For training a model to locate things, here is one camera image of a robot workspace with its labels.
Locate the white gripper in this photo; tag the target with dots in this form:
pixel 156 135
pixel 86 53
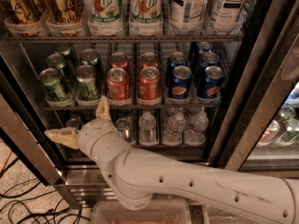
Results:
pixel 92 135

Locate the green can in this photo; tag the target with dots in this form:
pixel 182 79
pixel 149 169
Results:
pixel 91 57
pixel 67 50
pixel 51 81
pixel 87 80
pixel 58 62

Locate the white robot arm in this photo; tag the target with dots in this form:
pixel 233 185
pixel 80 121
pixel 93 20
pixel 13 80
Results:
pixel 136 174

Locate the left slim blue can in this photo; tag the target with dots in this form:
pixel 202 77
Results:
pixel 74 123

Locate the slim blue can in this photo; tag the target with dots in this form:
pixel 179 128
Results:
pixel 74 123
pixel 123 126

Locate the right slim blue can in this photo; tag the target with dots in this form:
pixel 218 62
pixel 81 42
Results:
pixel 123 126

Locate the front left orange can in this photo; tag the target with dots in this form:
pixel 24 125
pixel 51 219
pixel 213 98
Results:
pixel 117 84

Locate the orange can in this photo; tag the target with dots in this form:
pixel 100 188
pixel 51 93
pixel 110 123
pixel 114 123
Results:
pixel 149 59
pixel 120 60
pixel 149 80
pixel 117 84

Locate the front right orange can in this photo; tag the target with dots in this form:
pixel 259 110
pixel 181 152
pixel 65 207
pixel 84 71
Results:
pixel 149 80

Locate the back left orange can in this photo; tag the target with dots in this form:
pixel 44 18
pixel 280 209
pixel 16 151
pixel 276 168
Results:
pixel 120 60

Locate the open fridge door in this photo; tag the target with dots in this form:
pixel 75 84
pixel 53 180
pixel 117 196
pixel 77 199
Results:
pixel 23 119

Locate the back right orange can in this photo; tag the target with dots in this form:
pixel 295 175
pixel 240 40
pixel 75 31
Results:
pixel 149 59

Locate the front left Pepsi can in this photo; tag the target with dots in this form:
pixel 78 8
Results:
pixel 180 82

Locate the pepsi can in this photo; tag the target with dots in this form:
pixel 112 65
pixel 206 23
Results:
pixel 198 48
pixel 180 82
pixel 206 59
pixel 210 83
pixel 175 59

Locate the back left Pepsi can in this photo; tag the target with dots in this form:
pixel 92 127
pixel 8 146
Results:
pixel 175 59

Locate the right LaCroix can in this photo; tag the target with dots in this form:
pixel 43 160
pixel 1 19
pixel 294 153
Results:
pixel 65 11

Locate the lacroix can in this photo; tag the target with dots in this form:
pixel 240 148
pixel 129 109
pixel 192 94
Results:
pixel 20 11
pixel 65 11

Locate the left 7up can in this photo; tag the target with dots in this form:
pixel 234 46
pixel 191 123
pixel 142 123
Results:
pixel 105 11

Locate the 7up can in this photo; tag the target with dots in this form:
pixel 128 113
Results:
pixel 105 11
pixel 146 11

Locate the front right Pepsi can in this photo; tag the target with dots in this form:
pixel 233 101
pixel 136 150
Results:
pixel 210 83

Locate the left LaCroix can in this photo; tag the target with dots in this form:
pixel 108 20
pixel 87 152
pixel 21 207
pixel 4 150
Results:
pixel 20 11

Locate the right 7up can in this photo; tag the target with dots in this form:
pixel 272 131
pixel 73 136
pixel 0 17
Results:
pixel 146 11

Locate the middle right Pepsi can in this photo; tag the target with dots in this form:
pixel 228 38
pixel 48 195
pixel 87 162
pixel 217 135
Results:
pixel 206 59

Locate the back right Pepsi can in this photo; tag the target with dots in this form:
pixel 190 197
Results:
pixel 198 48

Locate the left tea can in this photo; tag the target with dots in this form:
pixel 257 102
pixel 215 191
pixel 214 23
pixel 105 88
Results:
pixel 186 11

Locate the tea can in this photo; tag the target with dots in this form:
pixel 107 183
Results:
pixel 224 11
pixel 186 11

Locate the right fridge glass door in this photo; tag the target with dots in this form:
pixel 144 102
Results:
pixel 264 73

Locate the right tea can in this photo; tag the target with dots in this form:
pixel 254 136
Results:
pixel 224 11

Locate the left water bottle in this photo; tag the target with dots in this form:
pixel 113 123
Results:
pixel 147 129

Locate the water bottle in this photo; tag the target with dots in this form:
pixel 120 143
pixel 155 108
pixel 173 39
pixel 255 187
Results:
pixel 195 131
pixel 147 129
pixel 174 129

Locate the middle water bottle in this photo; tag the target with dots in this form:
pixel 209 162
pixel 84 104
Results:
pixel 174 129

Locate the right water bottle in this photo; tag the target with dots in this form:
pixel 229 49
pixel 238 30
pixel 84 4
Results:
pixel 195 131

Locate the left clear plastic bin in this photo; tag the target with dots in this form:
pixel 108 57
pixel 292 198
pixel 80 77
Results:
pixel 157 212

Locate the clear plastic bin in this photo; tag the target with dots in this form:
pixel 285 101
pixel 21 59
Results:
pixel 157 212
pixel 217 216

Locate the right clear plastic bin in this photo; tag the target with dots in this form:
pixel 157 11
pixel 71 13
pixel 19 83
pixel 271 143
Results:
pixel 217 216

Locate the middle wire shelf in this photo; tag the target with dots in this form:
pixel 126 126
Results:
pixel 93 107

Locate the wire shelf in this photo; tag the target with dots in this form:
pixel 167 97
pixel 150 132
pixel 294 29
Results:
pixel 122 38
pixel 93 107

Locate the top wire shelf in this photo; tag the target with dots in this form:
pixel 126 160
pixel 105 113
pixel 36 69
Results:
pixel 122 38

